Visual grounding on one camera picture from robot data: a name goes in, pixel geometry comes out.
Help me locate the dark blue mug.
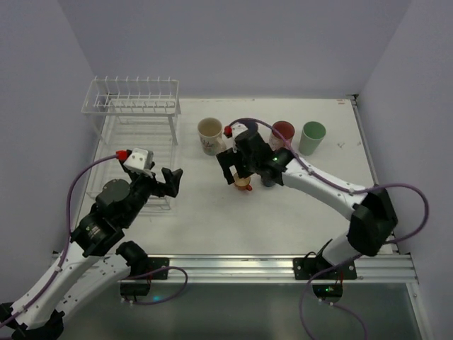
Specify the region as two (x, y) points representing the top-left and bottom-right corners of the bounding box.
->
(260, 178), (275, 188)

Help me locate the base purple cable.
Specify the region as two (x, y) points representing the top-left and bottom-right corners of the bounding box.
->
(299, 261), (367, 340)
(122, 266), (188, 305)

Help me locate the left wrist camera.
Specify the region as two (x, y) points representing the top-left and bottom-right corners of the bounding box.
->
(123, 148), (154, 177)

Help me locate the cream floral mug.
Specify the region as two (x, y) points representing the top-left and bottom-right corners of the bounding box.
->
(197, 118), (227, 156)

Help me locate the pink patterned mug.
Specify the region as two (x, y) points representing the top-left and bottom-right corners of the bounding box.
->
(268, 120), (295, 151)

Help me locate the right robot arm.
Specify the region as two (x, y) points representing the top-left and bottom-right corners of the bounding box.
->
(217, 123), (398, 276)

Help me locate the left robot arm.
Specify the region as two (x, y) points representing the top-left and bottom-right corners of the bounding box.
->
(1, 168), (183, 339)

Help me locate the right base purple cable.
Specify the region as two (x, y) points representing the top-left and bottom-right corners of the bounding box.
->
(299, 261), (367, 340)

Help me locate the white wire dish rack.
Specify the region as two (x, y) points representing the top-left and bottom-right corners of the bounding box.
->
(80, 76), (183, 210)

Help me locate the light green cup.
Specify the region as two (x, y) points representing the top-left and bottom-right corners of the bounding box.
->
(299, 121), (326, 156)

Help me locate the aluminium mounting rail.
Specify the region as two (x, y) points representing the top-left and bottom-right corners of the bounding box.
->
(45, 251), (418, 284)

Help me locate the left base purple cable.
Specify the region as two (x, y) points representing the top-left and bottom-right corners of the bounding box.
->
(122, 266), (188, 305)

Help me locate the orange mug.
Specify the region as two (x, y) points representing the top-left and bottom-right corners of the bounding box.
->
(234, 173), (253, 191)

